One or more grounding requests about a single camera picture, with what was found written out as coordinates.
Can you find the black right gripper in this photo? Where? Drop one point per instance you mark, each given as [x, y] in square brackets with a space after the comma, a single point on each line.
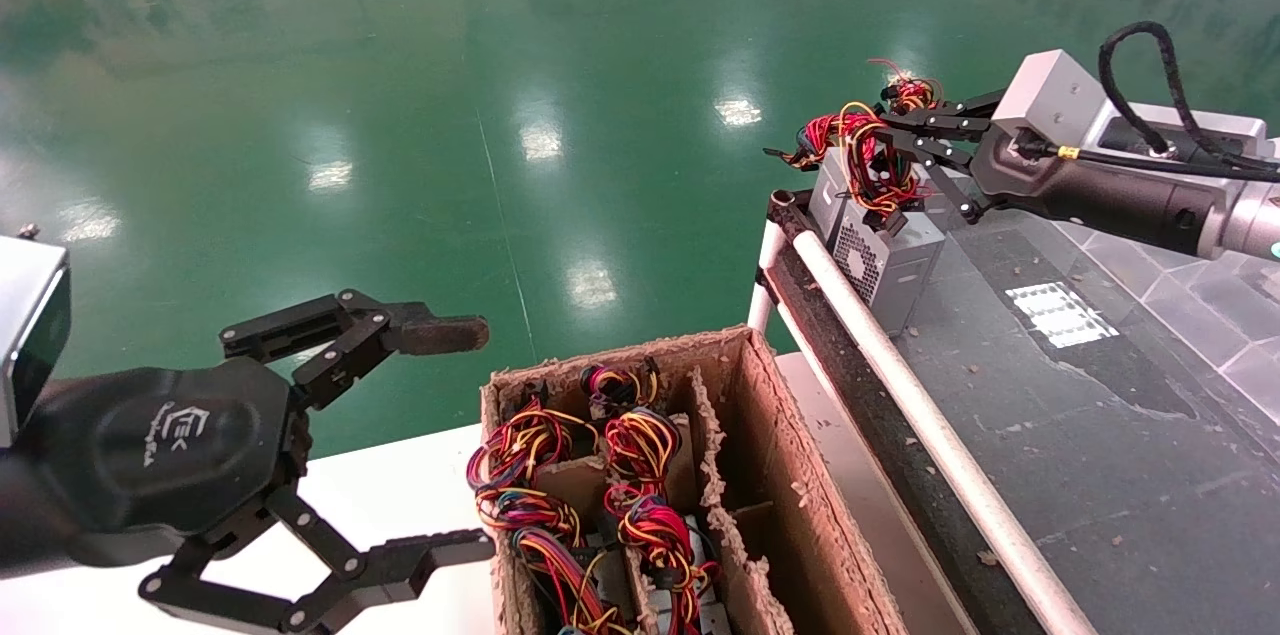
[1100, 190]

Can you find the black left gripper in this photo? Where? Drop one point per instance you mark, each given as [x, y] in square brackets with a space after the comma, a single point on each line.
[170, 455]

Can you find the grey power supply vent grille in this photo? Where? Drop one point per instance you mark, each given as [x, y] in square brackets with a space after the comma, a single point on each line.
[890, 265]

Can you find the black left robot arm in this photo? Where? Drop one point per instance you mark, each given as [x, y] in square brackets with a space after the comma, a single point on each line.
[15, 515]

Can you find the white table leg pipe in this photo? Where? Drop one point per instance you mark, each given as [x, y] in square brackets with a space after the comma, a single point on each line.
[768, 275]

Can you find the clear acrylic divider tray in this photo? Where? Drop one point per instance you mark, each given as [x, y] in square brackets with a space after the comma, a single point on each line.
[1200, 315]

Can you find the worn brown cardboard divider box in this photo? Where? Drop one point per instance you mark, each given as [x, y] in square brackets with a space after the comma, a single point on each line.
[790, 485]

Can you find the long white table frame pipe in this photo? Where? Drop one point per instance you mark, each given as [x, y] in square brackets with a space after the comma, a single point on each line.
[930, 430]

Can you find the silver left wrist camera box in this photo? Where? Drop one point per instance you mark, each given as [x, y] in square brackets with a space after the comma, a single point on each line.
[25, 335]

